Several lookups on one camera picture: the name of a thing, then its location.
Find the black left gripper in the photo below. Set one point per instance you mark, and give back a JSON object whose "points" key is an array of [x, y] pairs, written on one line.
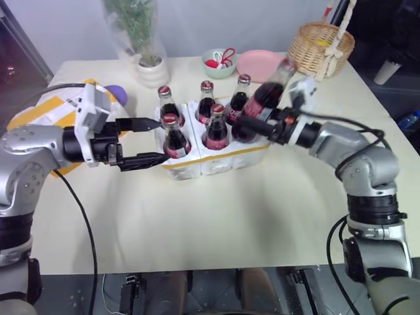
{"points": [[101, 147]]}

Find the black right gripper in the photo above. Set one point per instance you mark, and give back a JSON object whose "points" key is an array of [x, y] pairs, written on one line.
{"points": [[283, 129]]}

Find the glass cola bottle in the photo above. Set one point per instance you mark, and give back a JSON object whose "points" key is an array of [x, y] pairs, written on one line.
{"points": [[265, 98], [175, 141], [216, 133], [206, 105], [239, 100], [169, 106]]}

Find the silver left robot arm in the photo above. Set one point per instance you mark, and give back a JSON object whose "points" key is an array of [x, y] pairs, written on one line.
{"points": [[29, 147]]}

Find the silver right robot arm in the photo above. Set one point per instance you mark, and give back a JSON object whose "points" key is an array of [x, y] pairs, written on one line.
{"points": [[367, 164]]}

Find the white foam crate yellow tape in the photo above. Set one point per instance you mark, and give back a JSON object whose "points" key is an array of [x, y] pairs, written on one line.
{"points": [[223, 160]]}

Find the white box with yellow tape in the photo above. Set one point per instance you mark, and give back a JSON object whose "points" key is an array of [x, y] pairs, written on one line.
{"points": [[49, 111]]}

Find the purple rounded object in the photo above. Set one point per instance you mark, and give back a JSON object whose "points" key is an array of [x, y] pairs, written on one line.
{"points": [[118, 93]]}

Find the pink plate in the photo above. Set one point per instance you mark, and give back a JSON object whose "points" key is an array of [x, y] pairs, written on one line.
{"points": [[257, 64]]}

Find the pale green bowl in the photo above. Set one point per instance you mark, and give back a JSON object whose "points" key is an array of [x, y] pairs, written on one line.
{"points": [[218, 73]]}

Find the white ribbed plant pot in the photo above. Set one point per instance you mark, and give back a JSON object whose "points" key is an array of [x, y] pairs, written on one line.
{"points": [[152, 73]]}

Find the red ball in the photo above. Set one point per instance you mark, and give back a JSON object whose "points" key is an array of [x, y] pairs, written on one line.
{"points": [[210, 63]]}

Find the yellow item in basket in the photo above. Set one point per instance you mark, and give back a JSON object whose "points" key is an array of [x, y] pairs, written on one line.
{"points": [[323, 42]]}

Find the green plant in plastic wrap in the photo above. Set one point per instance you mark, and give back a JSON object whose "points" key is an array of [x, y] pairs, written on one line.
{"points": [[138, 26]]}

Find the white paper cup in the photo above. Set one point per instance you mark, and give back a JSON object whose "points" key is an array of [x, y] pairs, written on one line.
{"points": [[387, 70]]}

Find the dark glass cabinet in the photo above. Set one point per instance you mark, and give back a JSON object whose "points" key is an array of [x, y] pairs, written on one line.
{"points": [[16, 65]]}

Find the blue plastic bottle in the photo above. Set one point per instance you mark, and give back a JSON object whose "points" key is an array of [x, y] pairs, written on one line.
{"points": [[409, 118]]}

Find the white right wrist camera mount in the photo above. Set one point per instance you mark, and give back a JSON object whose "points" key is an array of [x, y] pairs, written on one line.
{"points": [[303, 90]]}

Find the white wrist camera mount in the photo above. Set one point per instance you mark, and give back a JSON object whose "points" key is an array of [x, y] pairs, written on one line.
{"points": [[86, 108], [303, 90]]}

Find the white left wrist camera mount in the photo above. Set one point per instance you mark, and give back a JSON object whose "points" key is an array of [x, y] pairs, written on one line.
{"points": [[86, 108]]}

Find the black metal bracket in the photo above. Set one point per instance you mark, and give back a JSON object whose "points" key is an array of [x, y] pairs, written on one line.
{"points": [[131, 293], [305, 290]]}

